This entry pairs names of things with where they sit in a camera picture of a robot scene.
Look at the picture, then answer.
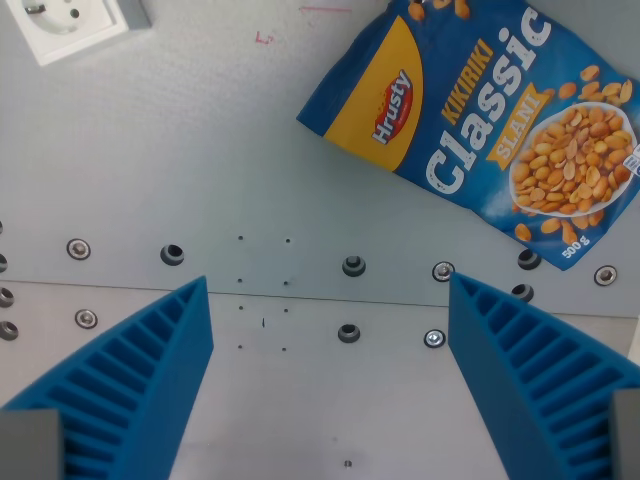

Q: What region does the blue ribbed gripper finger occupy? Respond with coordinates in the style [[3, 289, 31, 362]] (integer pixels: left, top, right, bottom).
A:
[[447, 272, 640, 480], [0, 275, 215, 480]]

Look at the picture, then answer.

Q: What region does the white wall power socket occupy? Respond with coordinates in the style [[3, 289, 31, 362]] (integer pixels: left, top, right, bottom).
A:
[[4, 0, 130, 67]]

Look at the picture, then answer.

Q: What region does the blue peanut snack bag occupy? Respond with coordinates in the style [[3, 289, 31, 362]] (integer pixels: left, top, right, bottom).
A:
[[295, 0, 640, 272]]

